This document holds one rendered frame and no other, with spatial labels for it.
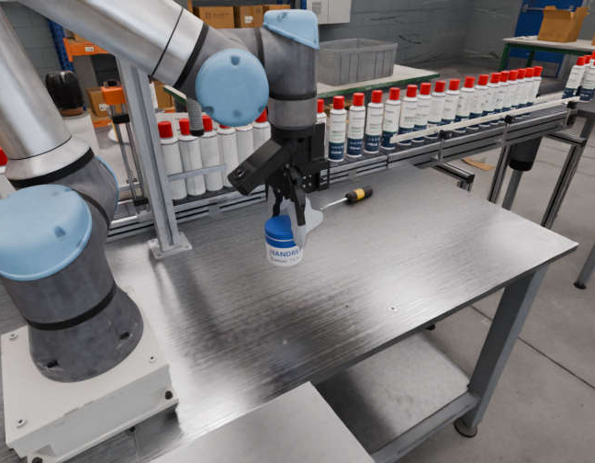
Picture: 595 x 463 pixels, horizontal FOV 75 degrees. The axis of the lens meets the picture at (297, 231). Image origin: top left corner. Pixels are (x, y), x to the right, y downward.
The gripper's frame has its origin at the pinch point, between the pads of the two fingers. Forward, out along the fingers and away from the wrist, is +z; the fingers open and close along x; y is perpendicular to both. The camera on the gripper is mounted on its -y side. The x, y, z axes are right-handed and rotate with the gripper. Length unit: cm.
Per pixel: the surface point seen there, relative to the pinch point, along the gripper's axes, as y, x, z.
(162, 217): -13.7, 31.4, 7.0
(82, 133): -22, 72, -3
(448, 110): 96, 38, 1
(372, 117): 60, 41, -2
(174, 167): -5.6, 44.2, 1.1
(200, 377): -21.7, -7.7, 15.8
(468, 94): 104, 37, -4
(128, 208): -18, 47, 11
